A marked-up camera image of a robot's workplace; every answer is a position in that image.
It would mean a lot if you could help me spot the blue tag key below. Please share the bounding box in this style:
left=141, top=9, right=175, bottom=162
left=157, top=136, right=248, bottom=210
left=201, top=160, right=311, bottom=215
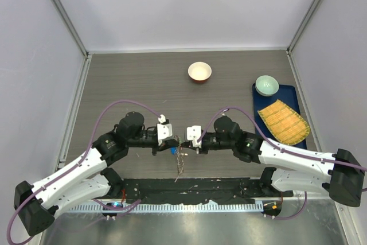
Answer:
left=170, top=147, right=177, bottom=155

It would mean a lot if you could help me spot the large metal keyring disc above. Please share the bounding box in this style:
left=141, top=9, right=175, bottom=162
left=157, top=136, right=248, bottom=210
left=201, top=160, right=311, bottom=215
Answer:
left=174, top=135, right=187, bottom=182

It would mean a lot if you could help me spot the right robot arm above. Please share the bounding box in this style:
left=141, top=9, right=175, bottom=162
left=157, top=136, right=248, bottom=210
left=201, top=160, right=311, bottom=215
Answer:
left=186, top=116, right=365, bottom=207

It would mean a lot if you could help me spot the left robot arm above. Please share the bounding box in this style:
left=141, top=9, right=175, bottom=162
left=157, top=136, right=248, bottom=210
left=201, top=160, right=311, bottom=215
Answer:
left=14, top=111, right=178, bottom=236

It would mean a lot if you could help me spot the red white bowl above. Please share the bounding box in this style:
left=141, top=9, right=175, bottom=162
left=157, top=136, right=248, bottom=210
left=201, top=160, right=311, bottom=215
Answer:
left=188, top=62, right=212, bottom=84

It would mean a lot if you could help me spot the yellow woven mat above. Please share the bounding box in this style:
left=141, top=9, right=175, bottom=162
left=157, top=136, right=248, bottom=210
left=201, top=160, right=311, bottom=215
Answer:
left=257, top=100, right=310, bottom=146

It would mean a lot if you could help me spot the light green bowl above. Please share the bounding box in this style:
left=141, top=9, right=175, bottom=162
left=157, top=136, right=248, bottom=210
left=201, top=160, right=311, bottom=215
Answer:
left=255, top=75, right=279, bottom=96

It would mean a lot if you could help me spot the blue tray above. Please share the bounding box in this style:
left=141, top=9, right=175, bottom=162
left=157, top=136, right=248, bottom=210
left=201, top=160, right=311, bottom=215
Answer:
left=252, top=84, right=300, bottom=141

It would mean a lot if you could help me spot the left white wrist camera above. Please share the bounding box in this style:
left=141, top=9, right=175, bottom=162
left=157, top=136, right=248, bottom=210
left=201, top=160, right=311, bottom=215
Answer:
left=157, top=114, right=173, bottom=146

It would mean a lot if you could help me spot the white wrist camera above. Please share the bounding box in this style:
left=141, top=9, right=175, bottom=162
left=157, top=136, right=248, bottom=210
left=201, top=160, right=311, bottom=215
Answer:
left=185, top=125, right=202, bottom=149
left=157, top=114, right=173, bottom=146

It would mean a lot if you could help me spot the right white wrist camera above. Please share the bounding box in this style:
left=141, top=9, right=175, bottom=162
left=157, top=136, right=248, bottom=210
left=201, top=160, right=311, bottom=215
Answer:
left=185, top=125, right=202, bottom=149

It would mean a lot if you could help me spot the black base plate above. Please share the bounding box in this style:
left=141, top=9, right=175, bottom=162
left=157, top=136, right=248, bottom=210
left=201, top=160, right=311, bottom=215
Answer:
left=119, top=177, right=294, bottom=205

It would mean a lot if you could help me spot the white cable duct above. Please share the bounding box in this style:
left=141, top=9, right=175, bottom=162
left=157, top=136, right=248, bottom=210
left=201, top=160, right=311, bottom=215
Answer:
left=68, top=201, right=263, bottom=214

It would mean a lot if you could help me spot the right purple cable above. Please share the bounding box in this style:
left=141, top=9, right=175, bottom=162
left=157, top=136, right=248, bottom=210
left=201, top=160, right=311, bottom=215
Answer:
left=197, top=106, right=367, bottom=220

